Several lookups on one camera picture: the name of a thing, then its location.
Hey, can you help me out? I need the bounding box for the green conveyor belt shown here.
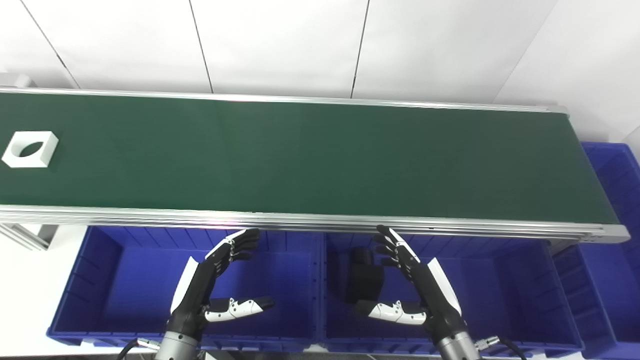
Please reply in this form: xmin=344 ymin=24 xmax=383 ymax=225
xmin=0 ymin=87 xmax=631 ymax=246

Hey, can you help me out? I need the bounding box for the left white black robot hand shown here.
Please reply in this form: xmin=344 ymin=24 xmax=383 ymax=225
xmin=167 ymin=227 xmax=276 ymax=342

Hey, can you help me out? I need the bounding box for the aluminium conveyor leg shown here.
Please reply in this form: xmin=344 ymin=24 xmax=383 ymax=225
xmin=0 ymin=222 xmax=60 ymax=251

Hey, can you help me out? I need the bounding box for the black block part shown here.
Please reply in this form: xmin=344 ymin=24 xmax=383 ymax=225
xmin=345 ymin=247 xmax=386 ymax=304

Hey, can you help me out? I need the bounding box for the white block with round hole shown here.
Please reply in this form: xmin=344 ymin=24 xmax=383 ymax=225
xmin=1 ymin=131 xmax=59 ymax=169

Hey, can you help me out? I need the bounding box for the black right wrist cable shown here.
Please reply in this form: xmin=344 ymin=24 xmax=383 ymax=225
xmin=475 ymin=336 xmax=528 ymax=360

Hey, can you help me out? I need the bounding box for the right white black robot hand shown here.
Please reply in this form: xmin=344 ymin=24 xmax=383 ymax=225
xmin=354 ymin=225 xmax=469 ymax=344

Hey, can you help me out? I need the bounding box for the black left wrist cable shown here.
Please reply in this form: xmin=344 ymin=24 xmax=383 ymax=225
xmin=116 ymin=338 xmax=161 ymax=360

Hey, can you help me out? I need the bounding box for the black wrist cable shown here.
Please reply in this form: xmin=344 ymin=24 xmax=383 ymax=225
xmin=475 ymin=336 xmax=528 ymax=360
xmin=116 ymin=338 xmax=161 ymax=360

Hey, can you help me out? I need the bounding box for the grey conveyor motor housing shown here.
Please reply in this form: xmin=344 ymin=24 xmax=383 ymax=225
xmin=0 ymin=73 xmax=36 ymax=90

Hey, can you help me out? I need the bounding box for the blue plastic bin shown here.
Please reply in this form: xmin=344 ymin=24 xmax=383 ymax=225
xmin=320 ymin=232 xmax=586 ymax=357
xmin=552 ymin=141 xmax=640 ymax=360
xmin=46 ymin=226 xmax=323 ymax=351

